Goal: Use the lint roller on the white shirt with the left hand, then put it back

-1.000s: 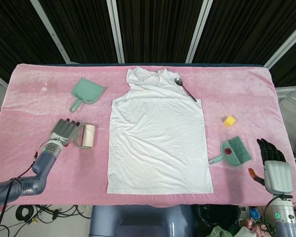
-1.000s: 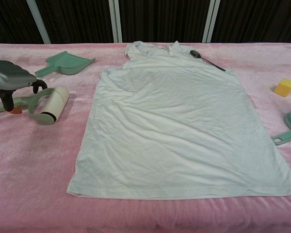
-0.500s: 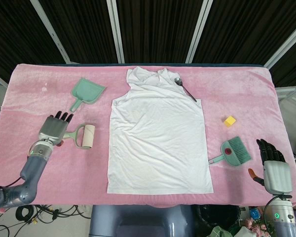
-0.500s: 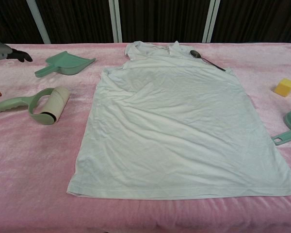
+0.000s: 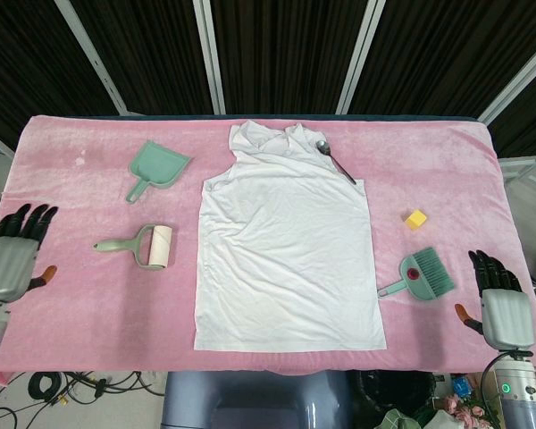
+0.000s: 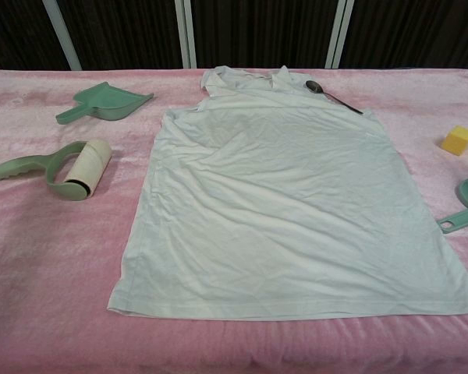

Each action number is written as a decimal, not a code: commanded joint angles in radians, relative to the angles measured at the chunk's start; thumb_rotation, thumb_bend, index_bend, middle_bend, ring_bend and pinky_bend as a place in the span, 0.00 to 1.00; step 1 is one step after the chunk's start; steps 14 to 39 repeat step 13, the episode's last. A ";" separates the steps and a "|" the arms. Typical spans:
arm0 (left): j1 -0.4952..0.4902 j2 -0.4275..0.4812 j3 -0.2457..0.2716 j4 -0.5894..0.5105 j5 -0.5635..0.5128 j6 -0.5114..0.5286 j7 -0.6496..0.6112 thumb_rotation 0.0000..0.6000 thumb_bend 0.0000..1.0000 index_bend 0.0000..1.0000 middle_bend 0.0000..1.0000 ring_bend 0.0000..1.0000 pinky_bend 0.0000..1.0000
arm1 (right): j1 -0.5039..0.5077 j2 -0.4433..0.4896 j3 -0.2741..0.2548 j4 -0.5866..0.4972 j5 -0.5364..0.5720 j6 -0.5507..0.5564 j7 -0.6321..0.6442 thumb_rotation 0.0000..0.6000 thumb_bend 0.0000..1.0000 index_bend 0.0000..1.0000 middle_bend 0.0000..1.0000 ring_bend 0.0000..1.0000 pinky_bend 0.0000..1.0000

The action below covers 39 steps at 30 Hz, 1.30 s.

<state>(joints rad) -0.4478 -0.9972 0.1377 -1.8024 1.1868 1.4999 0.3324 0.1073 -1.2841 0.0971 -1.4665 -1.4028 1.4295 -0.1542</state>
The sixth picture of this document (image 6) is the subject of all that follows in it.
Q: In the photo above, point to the metal spoon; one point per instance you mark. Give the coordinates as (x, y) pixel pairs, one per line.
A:
(316, 86)

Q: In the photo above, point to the black pleated partition panel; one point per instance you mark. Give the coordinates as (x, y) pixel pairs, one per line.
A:
(261, 35)
(15, 35)
(125, 35)
(417, 35)

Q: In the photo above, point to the white sleeveless shirt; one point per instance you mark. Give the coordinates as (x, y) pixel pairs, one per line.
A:
(281, 202)

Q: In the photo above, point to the green lint roller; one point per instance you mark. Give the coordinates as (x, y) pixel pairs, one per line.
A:
(86, 163)

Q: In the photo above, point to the yellow cube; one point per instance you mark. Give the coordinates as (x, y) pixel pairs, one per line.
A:
(458, 142)

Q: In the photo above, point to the white frame post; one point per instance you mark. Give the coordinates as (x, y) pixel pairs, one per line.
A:
(186, 35)
(62, 35)
(339, 35)

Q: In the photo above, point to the green plastic dustpan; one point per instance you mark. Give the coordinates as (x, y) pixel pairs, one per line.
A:
(109, 101)

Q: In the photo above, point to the pink plush blanket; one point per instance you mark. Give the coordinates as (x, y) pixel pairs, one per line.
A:
(62, 272)

